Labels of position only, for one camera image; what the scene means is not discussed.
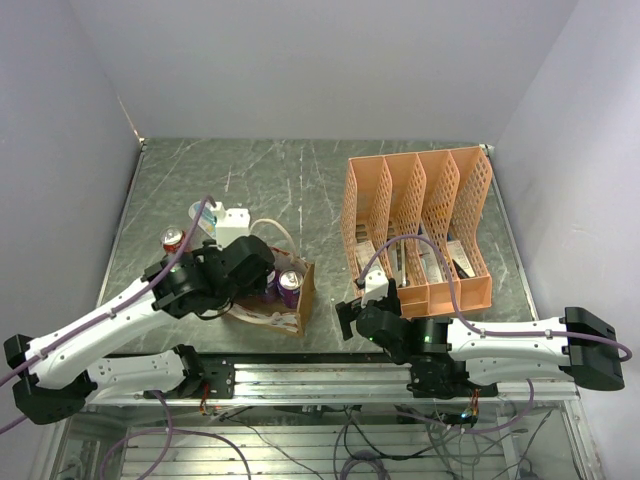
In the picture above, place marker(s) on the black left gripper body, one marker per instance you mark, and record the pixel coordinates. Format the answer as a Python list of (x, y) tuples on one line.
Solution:
[(257, 286)]

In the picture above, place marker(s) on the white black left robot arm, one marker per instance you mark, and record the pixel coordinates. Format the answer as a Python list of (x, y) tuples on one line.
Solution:
[(57, 375)]

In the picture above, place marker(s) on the purple soda can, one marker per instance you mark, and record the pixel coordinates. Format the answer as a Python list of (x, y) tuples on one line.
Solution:
[(289, 287), (271, 293)]

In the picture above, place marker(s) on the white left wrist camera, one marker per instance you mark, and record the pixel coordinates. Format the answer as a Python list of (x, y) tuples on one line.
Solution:
[(230, 224)]

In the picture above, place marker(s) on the metal stapler tool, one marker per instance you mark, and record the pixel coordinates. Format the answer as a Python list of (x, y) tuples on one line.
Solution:
[(398, 261)]

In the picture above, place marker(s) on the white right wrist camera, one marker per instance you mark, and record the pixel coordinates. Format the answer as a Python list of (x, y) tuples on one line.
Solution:
[(374, 286)]

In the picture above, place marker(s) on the red soda can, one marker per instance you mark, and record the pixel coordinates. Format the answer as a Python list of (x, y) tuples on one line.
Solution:
[(171, 239)]

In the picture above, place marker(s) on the blue white blister pack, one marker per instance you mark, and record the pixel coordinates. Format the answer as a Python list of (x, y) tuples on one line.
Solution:
[(207, 220)]

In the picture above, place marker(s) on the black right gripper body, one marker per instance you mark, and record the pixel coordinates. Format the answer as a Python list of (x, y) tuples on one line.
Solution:
[(383, 305)]

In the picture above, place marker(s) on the peach plastic file organizer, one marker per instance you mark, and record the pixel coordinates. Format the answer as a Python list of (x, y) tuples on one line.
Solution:
[(431, 196)]

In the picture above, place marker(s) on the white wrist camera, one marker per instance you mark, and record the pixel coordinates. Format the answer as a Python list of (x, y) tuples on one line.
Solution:
[(230, 224), (374, 286)]

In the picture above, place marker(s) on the aluminium frame rail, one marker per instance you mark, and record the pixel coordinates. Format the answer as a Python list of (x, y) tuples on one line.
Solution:
[(335, 384)]

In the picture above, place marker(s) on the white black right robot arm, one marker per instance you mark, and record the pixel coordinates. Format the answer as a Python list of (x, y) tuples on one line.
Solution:
[(446, 359)]

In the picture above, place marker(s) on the white red box in organizer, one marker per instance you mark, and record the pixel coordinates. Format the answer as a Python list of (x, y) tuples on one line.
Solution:
[(431, 265)]

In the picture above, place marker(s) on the brown canvas tote bag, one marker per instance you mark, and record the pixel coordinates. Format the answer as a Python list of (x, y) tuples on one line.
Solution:
[(276, 316)]

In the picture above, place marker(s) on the white staples box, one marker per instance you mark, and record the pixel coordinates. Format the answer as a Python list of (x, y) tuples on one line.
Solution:
[(364, 252)]

